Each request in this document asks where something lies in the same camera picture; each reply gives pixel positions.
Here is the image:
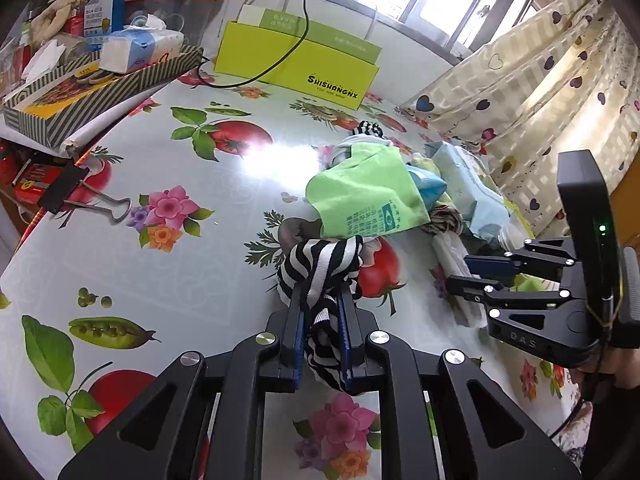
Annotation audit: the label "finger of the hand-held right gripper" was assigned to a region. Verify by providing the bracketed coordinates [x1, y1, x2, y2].
[445, 274, 587, 320]
[464, 237, 581, 282]

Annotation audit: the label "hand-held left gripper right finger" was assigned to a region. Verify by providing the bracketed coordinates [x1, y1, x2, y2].
[336, 285, 583, 480]

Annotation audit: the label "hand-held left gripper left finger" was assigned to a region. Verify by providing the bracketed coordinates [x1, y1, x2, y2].
[57, 282, 308, 480]

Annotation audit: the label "white cloth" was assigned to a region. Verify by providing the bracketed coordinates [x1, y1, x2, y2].
[432, 232, 488, 328]

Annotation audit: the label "black white striped sock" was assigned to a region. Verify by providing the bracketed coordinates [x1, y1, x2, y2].
[276, 234, 365, 393]
[348, 119, 385, 140]

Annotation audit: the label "glass jar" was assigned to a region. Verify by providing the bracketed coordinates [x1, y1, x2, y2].
[495, 220, 536, 256]

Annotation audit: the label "brown striped cloth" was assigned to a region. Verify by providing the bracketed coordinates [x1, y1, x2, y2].
[420, 205, 466, 236]

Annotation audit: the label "wet wipes pack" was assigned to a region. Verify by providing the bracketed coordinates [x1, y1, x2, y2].
[431, 141, 511, 241]

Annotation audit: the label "heart print curtain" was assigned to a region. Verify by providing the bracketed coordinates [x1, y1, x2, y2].
[400, 0, 640, 241]

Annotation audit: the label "green cloth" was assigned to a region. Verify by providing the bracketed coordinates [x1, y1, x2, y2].
[306, 142, 431, 240]

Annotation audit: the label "lime green box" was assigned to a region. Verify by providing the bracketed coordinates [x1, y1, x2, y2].
[214, 21, 380, 111]

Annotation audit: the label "black binder clip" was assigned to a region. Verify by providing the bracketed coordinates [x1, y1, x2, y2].
[37, 162, 133, 223]

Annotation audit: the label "rolled paper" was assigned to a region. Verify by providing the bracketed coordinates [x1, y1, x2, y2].
[59, 87, 166, 157]

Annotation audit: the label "red box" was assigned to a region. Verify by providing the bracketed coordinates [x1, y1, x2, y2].
[12, 160, 66, 208]

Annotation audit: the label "pale green white box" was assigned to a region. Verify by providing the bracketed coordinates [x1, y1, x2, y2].
[236, 4, 383, 67]

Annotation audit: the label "black white striped box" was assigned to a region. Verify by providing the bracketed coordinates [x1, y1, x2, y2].
[2, 45, 206, 148]

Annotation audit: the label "scissors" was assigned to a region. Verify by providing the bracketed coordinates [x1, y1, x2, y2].
[75, 69, 118, 85]

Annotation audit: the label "tissue pack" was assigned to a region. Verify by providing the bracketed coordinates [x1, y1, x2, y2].
[100, 27, 185, 75]

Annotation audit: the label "yellow book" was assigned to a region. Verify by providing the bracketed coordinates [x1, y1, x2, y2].
[22, 72, 121, 111]

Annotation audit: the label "white tissue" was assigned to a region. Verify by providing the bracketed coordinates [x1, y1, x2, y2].
[22, 40, 66, 81]

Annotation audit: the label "blue white carton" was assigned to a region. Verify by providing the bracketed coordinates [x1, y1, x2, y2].
[82, 0, 127, 38]

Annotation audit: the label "black cable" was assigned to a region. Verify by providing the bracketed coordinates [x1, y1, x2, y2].
[187, 0, 310, 90]

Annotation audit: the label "beige braided rope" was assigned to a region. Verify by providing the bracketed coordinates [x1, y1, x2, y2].
[30, 0, 96, 43]

